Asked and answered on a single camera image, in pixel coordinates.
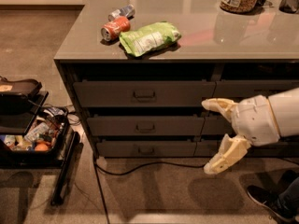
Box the black sneaker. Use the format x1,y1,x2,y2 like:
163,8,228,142
247,185,296,223

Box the grey drawer cabinet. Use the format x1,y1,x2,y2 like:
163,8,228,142
55,0,299,158

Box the brown leather bag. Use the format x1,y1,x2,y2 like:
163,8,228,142
0,77,42,100

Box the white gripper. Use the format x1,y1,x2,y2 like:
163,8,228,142
202,95,280,175

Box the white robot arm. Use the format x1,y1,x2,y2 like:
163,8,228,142
202,88,299,175

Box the grey drawer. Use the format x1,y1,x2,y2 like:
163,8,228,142
96,140,196,158
87,116,205,136
213,79,299,99
202,116,234,135
73,81,215,107
194,137,299,158

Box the black bin with groceries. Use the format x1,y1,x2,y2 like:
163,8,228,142
0,107,69,163

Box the black floor cable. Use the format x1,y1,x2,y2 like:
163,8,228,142
93,155,206,224

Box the orange fruit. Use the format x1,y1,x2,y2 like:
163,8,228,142
35,143,49,151

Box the orange soda can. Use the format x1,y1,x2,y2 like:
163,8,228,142
101,16,131,42

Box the dark glass object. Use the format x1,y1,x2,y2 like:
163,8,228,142
279,0,299,13

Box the green chip bag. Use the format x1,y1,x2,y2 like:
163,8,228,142
119,21,181,57

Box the blue jeans leg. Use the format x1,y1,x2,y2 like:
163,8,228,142
278,175,299,217

